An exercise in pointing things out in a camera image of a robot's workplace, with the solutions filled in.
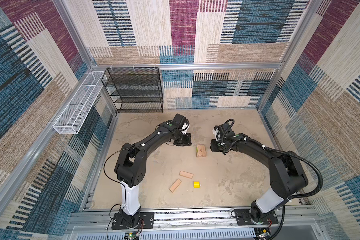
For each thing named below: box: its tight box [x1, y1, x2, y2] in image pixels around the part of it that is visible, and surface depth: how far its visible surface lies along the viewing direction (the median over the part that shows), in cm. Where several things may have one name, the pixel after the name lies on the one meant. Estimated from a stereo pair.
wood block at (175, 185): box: [169, 178, 182, 193], surface depth 85 cm
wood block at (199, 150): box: [197, 145, 202, 158], surface depth 96 cm
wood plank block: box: [179, 170, 194, 179], surface depth 89 cm
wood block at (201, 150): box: [198, 144, 207, 157], surface depth 96 cm
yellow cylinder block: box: [193, 181, 201, 188], surface depth 85 cm
